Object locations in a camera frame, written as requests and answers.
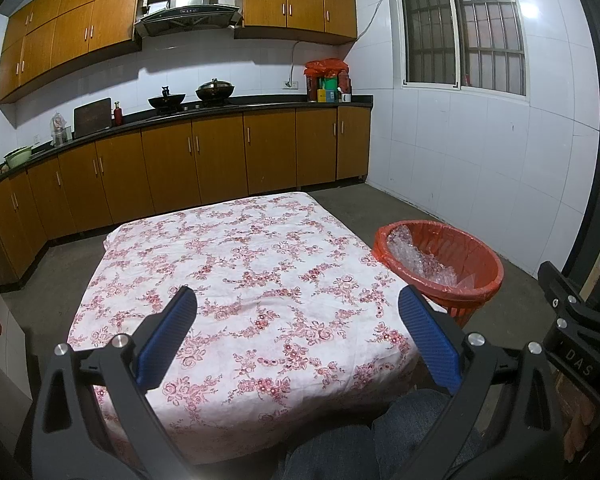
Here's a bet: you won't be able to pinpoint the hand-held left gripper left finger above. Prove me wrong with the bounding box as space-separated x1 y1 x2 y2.
30 285 199 480

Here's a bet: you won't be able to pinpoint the barred window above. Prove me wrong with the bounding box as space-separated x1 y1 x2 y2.
384 0 528 106

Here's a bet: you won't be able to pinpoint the brown cutting board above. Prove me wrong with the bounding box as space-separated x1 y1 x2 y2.
73 97 113 138

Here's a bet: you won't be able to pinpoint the black wok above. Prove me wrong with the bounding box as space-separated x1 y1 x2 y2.
147 86 187 111

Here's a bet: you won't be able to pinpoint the blue jeans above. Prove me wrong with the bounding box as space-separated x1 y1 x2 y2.
275 389 483 480

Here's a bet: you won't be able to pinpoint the person's right hand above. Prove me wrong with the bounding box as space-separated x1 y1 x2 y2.
562 395 600 463

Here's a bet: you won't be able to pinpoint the socket cable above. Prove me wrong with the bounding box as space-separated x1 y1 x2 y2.
289 40 304 83

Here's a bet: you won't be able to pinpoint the wok with lid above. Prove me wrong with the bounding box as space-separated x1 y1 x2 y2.
195 78 236 103

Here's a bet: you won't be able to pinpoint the orange plastic wastebasket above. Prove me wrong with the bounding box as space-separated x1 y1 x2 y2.
373 219 505 330

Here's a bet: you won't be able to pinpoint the window cable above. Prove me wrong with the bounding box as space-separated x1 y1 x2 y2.
355 0 397 41

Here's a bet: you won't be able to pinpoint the green basin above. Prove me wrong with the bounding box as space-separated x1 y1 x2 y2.
4 146 35 170

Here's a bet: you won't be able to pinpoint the orange bag on containers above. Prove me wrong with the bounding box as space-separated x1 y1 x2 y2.
304 58 350 79

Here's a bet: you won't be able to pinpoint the clear crinkled plastic bag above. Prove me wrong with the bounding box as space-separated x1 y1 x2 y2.
386 225 458 291

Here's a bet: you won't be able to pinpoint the wooden upper kitchen cabinets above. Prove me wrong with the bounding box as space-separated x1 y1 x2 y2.
0 0 358 106

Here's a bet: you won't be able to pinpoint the floral tablecloth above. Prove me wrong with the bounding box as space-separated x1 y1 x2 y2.
67 191 426 466

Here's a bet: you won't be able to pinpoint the wooden kitchen cabinets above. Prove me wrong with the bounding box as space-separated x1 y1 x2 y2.
0 105 372 286
0 0 358 106

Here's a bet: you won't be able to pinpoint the glass jar with plastic bag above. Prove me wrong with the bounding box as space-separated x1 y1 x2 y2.
50 112 71 147

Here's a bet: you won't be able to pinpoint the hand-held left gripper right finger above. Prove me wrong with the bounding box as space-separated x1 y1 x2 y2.
398 284 566 480

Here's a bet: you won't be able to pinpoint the black kitchen countertop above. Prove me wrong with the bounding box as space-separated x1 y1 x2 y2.
0 95 373 191

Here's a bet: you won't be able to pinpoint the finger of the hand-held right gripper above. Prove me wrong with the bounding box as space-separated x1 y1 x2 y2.
537 260 600 341

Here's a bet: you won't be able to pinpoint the wooden lower kitchen cabinets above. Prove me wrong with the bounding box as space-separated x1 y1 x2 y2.
0 105 372 286

